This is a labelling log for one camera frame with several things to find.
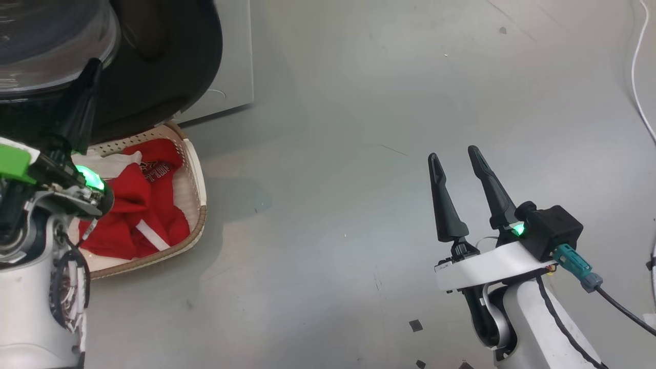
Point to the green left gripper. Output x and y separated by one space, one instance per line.
18 161

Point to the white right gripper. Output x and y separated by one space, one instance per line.
492 266

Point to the glass washing machine door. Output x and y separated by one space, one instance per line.
159 66

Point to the red garment white trim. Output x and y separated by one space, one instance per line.
120 207

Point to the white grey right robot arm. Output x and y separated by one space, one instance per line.
533 328

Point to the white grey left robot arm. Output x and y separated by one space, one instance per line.
31 307

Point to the cream basket brown rim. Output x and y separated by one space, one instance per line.
197 205

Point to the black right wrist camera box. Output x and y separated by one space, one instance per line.
556 230

